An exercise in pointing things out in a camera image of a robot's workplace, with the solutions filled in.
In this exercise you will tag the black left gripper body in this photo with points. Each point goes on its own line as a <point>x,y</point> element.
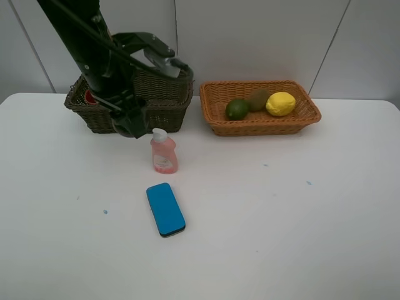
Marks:
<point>110,80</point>

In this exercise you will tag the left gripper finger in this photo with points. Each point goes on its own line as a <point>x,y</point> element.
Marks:
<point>131,122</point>

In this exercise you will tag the red plastic cup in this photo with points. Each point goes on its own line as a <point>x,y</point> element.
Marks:
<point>89,99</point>

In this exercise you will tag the pink soap bottle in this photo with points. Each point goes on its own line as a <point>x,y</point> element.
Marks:
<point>164,158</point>

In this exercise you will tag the blue board eraser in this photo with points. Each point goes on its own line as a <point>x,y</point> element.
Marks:
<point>165,209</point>

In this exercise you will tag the green lime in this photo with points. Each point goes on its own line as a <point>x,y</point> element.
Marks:
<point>237,109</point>

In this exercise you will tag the brown kiwi fruit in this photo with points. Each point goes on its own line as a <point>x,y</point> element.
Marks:
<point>257,99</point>

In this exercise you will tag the yellow lemon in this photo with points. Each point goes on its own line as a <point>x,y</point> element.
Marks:
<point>280,104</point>

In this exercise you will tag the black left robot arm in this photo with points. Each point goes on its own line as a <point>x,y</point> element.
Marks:
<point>77,42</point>

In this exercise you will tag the dark brown wicker basket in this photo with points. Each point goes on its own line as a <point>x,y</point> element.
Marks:
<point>166,101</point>

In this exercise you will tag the orange wicker basket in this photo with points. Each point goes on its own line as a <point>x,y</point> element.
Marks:
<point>215,96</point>

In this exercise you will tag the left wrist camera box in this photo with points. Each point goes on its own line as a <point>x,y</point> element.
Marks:
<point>155,51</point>

